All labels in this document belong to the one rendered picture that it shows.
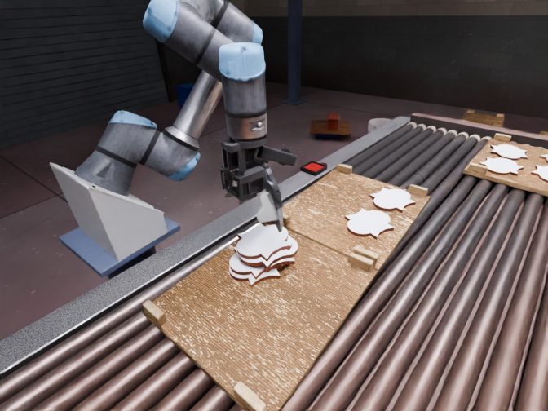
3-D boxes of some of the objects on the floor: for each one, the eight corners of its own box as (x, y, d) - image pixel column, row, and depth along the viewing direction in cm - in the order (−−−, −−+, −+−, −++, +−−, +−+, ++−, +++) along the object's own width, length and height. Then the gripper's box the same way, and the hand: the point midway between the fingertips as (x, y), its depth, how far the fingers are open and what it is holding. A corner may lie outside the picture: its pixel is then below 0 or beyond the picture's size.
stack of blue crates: (178, 110, 517) (174, 86, 495) (193, 106, 538) (189, 81, 516) (191, 113, 500) (187, 88, 478) (205, 108, 521) (202, 84, 499)
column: (117, 381, 145) (31, 240, 96) (181, 324, 169) (139, 189, 121) (166, 438, 125) (90, 296, 77) (231, 364, 150) (203, 222, 102)
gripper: (199, 129, 62) (212, 209, 73) (258, 158, 49) (263, 251, 60) (234, 119, 66) (242, 196, 77) (297, 144, 54) (295, 233, 65)
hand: (261, 216), depth 70 cm, fingers open, 14 cm apart
